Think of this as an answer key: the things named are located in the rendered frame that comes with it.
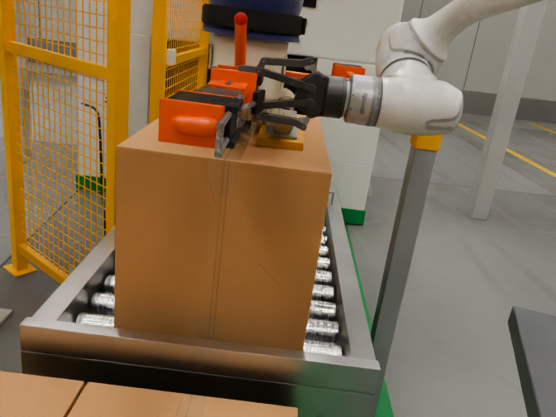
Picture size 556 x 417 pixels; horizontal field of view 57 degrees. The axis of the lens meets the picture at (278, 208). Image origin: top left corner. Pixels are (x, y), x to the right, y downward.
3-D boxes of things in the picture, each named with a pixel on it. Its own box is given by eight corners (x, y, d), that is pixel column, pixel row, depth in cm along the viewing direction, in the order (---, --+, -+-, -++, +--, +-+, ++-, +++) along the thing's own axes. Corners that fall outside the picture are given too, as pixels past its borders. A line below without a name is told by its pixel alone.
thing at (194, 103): (174, 127, 67) (175, 88, 65) (230, 134, 67) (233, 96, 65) (157, 141, 59) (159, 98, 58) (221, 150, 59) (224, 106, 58)
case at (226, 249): (177, 225, 164) (184, 99, 150) (301, 241, 164) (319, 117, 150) (112, 331, 108) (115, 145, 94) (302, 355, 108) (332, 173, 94)
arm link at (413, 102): (371, 142, 95) (368, 100, 104) (454, 152, 95) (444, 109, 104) (385, 94, 87) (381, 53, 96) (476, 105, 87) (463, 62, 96)
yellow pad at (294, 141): (265, 117, 139) (267, 98, 137) (301, 122, 139) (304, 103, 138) (255, 146, 107) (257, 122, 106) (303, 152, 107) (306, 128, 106)
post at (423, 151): (353, 404, 178) (414, 118, 144) (372, 406, 178) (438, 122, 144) (355, 418, 172) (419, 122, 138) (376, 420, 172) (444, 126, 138)
